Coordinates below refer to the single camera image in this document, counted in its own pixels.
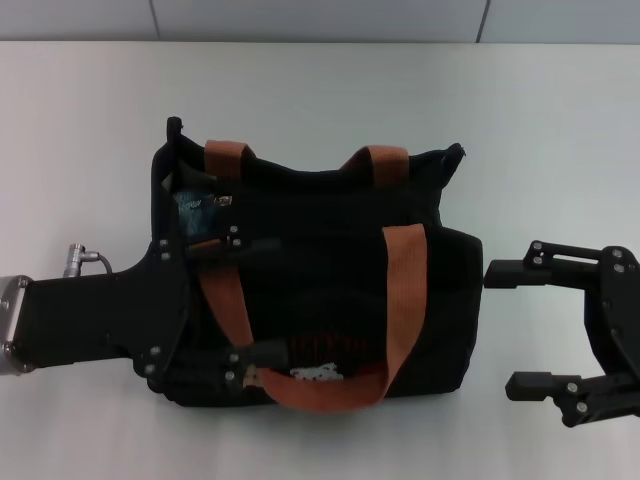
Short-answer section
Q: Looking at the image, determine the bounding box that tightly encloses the blue food packet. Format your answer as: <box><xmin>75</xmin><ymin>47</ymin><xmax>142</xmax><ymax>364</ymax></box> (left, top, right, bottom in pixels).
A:
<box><xmin>172</xmin><ymin>189</ymin><xmax>220</xmax><ymax>237</ymax></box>

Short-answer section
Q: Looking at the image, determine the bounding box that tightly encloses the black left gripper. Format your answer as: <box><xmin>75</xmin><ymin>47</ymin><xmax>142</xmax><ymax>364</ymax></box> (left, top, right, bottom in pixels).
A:
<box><xmin>14</xmin><ymin>237</ymin><xmax>291</xmax><ymax>400</ymax></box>

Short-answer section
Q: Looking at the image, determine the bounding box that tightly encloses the black bag with orange handles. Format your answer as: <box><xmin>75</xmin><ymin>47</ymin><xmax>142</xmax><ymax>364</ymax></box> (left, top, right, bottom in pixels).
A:
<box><xmin>148</xmin><ymin>115</ymin><xmax>485</xmax><ymax>416</ymax></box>

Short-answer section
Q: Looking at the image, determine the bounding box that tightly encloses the left gripper cable with connector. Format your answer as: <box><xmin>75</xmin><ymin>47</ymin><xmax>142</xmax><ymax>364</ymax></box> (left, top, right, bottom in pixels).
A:
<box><xmin>60</xmin><ymin>241</ymin><xmax>115</xmax><ymax>277</ymax></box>

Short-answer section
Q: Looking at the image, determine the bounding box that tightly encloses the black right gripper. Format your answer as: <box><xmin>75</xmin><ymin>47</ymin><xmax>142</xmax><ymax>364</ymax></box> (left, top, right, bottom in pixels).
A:
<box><xmin>482</xmin><ymin>239</ymin><xmax>640</xmax><ymax>430</ymax></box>

